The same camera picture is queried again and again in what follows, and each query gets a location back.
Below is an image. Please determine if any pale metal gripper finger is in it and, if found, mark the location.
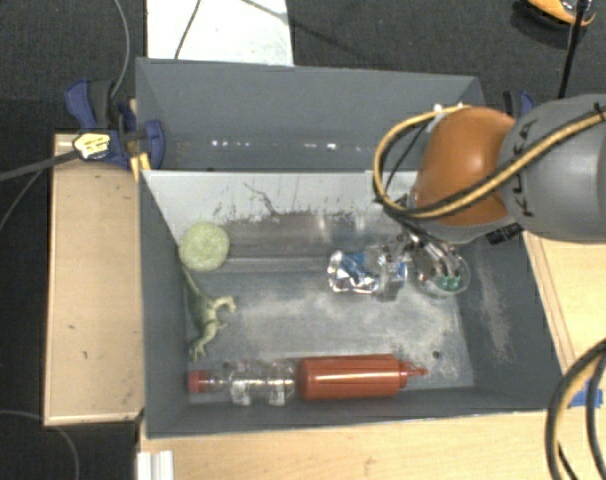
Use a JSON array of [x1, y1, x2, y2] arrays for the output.
[[378, 241, 407, 269], [380, 266, 410, 301]]

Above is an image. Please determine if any red squeeze bottle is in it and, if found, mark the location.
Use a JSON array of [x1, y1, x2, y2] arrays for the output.
[[295, 353, 429, 402]]

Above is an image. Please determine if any grey metal bin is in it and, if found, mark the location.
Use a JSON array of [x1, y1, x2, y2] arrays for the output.
[[132, 56, 567, 439]]

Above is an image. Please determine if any clear plastic bottle red cap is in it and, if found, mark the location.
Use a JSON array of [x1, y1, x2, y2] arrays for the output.
[[187, 360, 299, 408]]

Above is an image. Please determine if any pale green ball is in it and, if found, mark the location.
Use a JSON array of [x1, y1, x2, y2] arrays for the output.
[[177, 221, 232, 272]]

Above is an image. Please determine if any green toy dinosaur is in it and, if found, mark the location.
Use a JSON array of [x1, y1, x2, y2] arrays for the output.
[[181, 267, 238, 363]]

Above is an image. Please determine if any pale wood board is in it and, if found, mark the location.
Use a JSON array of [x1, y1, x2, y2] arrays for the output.
[[42, 132, 147, 427]]

